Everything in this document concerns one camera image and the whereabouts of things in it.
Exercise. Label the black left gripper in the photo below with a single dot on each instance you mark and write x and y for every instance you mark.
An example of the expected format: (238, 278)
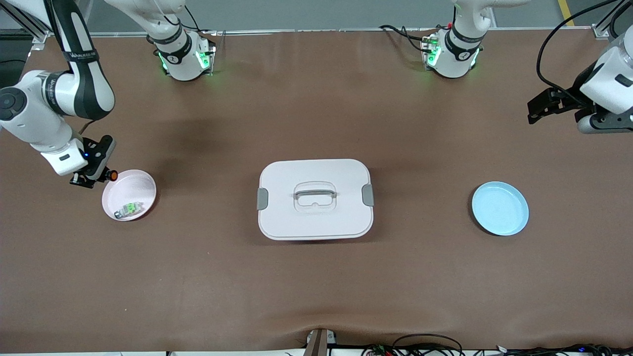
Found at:
(572, 94)

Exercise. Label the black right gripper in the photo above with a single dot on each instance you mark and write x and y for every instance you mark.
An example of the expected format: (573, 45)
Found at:
(79, 181)

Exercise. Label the orange push-button switch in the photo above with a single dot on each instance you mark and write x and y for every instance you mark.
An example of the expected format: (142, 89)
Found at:
(113, 175)

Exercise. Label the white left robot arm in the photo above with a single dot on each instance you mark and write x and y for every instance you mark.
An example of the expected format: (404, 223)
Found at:
(457, 54)

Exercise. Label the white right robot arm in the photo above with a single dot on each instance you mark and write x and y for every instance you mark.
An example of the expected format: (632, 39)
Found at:
(29, 118)

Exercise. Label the pink round plate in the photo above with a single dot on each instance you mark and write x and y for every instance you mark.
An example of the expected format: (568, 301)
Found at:
(131, 190)

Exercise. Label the light blue round plate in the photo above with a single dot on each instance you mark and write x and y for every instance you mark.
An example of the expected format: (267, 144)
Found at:
(499, 207)

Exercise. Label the white lidded storage box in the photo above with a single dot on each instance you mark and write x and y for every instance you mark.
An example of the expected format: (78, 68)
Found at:
(316, 222)

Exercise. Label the brown table mat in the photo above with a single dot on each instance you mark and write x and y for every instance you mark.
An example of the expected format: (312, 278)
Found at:
(316, 287)

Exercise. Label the green push-button switch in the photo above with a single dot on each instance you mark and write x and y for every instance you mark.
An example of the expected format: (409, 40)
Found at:
(129, 209)

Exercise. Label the aluminium frame post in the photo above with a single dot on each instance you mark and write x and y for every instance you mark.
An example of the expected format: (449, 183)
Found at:
(601, 32)
(34, 34)

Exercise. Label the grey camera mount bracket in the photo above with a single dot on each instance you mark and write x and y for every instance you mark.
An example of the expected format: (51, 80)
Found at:
(316, 343)

